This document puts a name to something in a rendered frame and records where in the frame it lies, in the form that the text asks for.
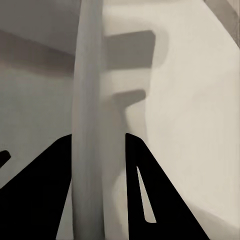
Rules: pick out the bowl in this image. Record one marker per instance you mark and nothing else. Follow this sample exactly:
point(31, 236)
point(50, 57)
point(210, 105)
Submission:
point(168, 72)

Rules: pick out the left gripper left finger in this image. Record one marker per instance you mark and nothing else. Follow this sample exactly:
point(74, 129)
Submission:
point(32, 203)

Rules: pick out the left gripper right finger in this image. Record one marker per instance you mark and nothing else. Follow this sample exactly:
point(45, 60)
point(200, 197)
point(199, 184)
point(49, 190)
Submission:
point(174, 219)

